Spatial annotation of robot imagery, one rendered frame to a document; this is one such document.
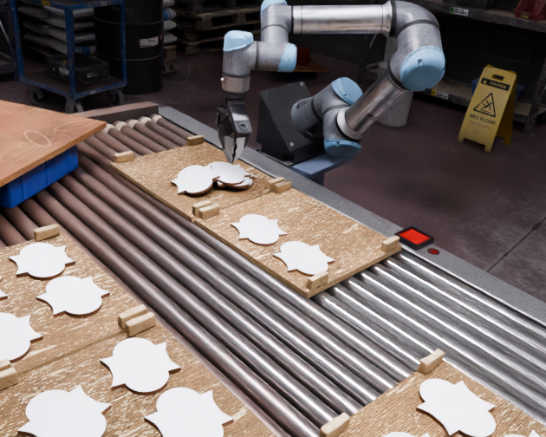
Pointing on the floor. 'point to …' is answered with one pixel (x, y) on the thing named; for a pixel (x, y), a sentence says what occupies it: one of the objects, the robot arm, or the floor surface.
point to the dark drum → (142, 47)
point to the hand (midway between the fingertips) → (232, 159)
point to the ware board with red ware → (304, 66)
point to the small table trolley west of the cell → (40, 88)
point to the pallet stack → (212, 22)
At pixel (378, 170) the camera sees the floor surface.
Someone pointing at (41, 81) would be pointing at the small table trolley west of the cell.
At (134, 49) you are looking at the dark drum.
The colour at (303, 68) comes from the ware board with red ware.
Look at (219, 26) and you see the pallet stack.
